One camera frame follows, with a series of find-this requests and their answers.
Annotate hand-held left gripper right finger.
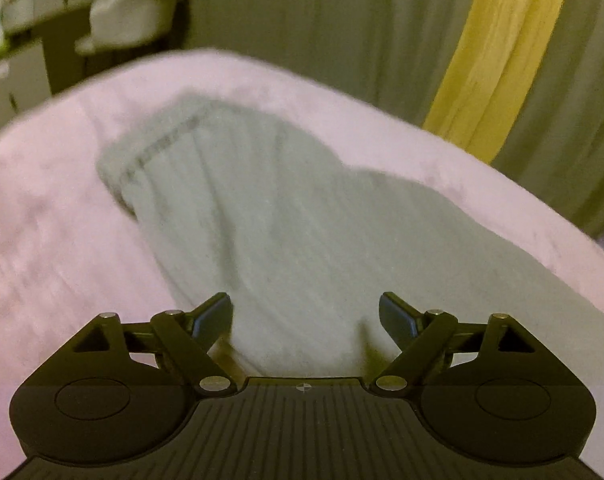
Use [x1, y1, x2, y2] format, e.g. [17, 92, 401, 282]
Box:
[367, 291, 551, 396]

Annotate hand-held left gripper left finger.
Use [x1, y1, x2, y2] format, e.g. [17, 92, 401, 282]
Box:
[56, 292, 238, 396]

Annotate grey-green pants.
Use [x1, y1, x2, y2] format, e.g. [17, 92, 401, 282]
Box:
[96, 91, 604, 411]

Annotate pink fleece blanket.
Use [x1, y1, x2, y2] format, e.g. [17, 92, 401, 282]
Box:
[0, 47, 604, 480]

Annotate yellow curtain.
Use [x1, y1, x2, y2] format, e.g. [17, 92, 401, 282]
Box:
[422, 0, 576, 166]

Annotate grey desk with drawers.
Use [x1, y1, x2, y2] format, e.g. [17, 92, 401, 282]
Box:
[0, 0, 193, 133]

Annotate white chair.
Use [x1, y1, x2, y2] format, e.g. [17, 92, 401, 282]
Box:
[74, 0, 191, 56]

